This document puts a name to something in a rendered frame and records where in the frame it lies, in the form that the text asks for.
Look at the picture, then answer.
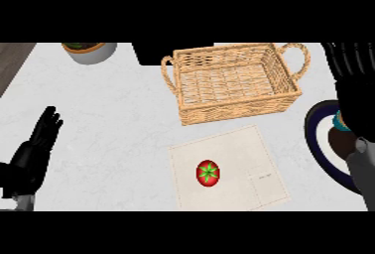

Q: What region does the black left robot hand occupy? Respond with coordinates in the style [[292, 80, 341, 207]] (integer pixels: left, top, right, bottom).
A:
[[0, 105, 64, 199]]

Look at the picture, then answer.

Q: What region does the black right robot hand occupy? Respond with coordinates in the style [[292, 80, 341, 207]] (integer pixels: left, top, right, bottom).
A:
[[318, 42, 375, 154]]

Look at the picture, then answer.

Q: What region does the wicker basket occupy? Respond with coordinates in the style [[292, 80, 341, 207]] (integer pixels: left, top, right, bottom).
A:
[[159, 42, 311, 127]]

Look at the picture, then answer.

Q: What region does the beige placemat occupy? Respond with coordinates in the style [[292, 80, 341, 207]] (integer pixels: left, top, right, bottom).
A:
[[166, 124, 292, 211]]

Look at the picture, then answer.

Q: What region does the red tomato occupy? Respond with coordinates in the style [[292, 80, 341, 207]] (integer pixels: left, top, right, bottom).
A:
[[194, 159, 221, 188]]

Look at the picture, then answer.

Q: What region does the chocolate cupcake with teal wrapper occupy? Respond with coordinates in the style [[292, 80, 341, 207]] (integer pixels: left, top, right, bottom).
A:
[[326, 110, 360, 161]]

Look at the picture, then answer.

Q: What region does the dark blue rimmed plate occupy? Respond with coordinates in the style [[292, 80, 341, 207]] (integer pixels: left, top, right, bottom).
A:
[[302, 99, 363, 195]]

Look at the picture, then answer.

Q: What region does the grey wooden panel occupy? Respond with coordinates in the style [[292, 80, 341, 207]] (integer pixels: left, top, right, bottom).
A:
[[0, 42, 38, 99]]

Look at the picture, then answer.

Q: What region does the white pot with plant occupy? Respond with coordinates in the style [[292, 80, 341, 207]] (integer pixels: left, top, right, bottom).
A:
[[60, 42, 118, 66]]

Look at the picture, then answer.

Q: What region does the black appliance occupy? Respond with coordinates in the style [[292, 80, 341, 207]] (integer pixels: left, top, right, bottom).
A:
[[129, 42, 215, 66]]

